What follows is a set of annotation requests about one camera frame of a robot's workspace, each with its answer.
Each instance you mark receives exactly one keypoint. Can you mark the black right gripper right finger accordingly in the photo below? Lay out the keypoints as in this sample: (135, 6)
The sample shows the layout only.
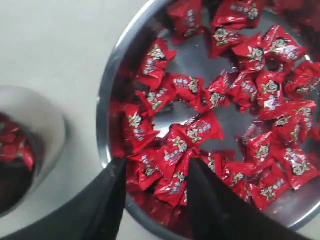
(217, 213)

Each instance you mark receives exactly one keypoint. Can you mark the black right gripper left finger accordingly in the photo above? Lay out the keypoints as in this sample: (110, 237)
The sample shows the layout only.
(94, 214)

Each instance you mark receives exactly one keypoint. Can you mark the round steel plate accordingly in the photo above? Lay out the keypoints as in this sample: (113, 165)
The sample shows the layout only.
(295, 210)

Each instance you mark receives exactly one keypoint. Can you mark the red wrapped candy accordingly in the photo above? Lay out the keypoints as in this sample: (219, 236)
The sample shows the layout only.
(155, 63)
(281, 46)
(297, 166)
(270, 94)

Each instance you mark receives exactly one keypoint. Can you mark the stainless steel cup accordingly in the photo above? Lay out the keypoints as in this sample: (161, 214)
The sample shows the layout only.
(45, 128)

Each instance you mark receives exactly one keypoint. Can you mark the red candy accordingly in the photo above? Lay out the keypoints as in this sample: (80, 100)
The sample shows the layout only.
(14, 144)
(297, 166)
(270, 94)
(155, 63)
(281, 46)

